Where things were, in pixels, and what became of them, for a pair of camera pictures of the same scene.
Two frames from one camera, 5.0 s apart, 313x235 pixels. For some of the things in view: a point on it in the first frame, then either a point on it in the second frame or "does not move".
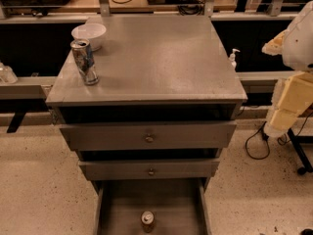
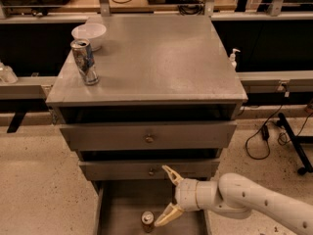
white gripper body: (299, 44) to (186, 194)
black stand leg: (307, 165) does not move
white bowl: (93, 32) does not move
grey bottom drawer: (179, 206) does not move
